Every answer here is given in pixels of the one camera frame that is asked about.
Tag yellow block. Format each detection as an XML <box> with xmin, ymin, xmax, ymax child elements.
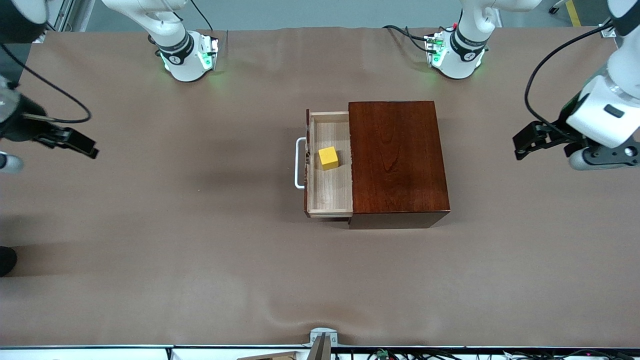
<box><xmin>318</xmin><ymin>146</ymin><xmax>340</xmax><ymax>171</ymax></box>

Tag wooden drawer with white handle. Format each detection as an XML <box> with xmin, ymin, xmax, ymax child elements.
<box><xmin>294</xmin><ymin>109</ymin><xmax>354</xmax><ymax>219</ymax></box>

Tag black rounded object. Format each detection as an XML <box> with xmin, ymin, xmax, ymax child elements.
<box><xmin>0</xmin><ymin>246</ymin><xmax>18</xmax><ymax>277</ymax></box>

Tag dark brown wooden cabinet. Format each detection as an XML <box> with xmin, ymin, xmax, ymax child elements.
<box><xmin>348</xmin><ymin>100</ymin><xmax>451</xmax><ymax>230</ymax></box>

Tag brown table cloth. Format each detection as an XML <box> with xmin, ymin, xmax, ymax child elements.
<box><xmin>0</xmin><ymin>26</ymin><xmax>640</xmax><ymax>348</ymax></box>

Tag brown cardboard piece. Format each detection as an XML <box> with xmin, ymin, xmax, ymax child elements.
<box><xmin>236</xmin><ymin>351</ymin><xmax>301</xmax><ymax>360</ymax></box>

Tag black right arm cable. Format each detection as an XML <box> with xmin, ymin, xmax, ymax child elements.
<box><xmin>0</xmin><ymin>44</ymin><xmax>92</xmax><ymax>124</ymax></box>

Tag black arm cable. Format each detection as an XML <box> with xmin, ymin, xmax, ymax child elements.
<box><xmin>524</xmin><ymin>20</ymin><xmax>616</xmax><ymax>138</ymax></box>
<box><xmin>0</xmin><ymin>44</ymin><xmax>92</xmax><ymax>124</ymax></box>

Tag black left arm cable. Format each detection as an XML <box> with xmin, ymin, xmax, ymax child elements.
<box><xmin>524</xmin><ymin>20</ymin><xmax>616</xmax><ymax>138</ymax></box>

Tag aluminium frame with cables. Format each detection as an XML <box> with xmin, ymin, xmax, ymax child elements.
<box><xmin>42</xmin><ymin>0</ymin><xmax>76</xmax><ymax>32</ymax></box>

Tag black left base cables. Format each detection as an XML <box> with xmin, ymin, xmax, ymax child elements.
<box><xmin>382</xmin><ymin>24</ymin><xmax>437</xmax><ymax>54</ymax></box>

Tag black right base cable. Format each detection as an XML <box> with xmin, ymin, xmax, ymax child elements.
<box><xmin>189</xmin><ymin>0</ymin><xmax>214</xmax><ymax>32</ymax></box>

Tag white table edge rail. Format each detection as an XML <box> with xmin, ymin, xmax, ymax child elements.
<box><xmin>0</xmin><ymin>344</ymin><xmax>640</xmax><ymax>360</ymax></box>

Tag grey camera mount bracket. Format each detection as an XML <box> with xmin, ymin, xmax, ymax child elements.
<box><xmin>307</xmin><ymin>327</ymin><xmax>339</xmax><ymax>360</ymax></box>

